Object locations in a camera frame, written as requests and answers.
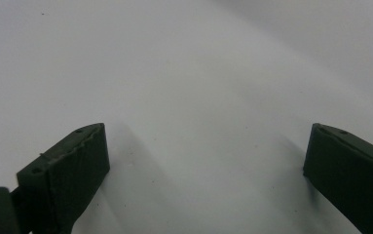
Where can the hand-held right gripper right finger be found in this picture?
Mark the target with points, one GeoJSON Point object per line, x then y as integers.
{"type": "Point", "coordinates": [349, 172]}

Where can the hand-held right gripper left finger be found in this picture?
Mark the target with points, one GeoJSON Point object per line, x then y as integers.
{"type": "Point", "coordinates": [67, 175]}

